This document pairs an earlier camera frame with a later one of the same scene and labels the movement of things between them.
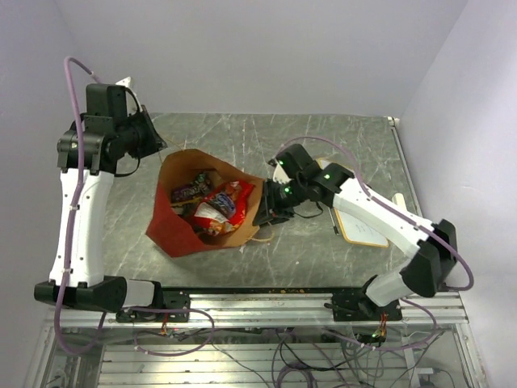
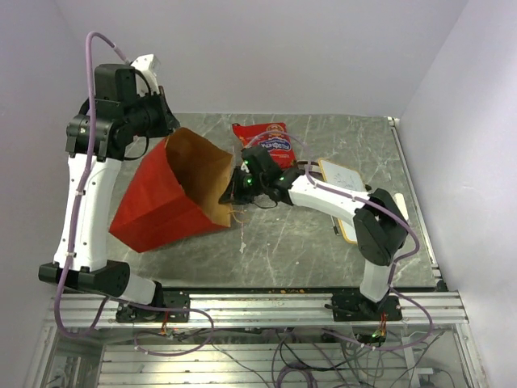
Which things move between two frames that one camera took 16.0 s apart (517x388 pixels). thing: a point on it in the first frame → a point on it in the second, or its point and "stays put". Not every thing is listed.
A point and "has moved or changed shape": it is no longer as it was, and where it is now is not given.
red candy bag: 223,212 → 272,137
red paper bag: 172,231 has moved or changed shape
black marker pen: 334,221 stays put
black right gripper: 269,210 → 233,194
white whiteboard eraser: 398,199 stays put
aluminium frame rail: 300,309 stays put
